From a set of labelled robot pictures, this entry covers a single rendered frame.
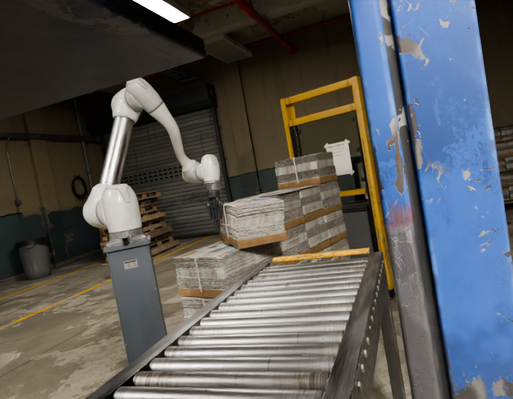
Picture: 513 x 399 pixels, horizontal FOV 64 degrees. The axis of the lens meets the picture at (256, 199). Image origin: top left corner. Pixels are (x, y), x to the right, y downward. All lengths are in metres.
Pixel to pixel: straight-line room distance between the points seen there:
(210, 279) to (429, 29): 1.99
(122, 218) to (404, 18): 1.73
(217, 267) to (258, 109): 7.58
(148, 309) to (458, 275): 1.76
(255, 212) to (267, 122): 7.29
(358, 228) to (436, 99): 3.42
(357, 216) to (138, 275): 2.25
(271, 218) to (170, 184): 8.30
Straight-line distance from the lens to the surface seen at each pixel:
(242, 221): 2.18
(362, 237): 3.72
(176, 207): 10.42
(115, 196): 1.96
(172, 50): 0.34
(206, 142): 9.94
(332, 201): 3.16
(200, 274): 2.25
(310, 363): 0.91
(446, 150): 0.31
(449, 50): 0.32
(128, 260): 1.95
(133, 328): 2.02
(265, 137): 9.42
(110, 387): 1.02
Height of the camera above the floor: 1.19
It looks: 3 degrees down
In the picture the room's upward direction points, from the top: 10 degrees counter-clockwise
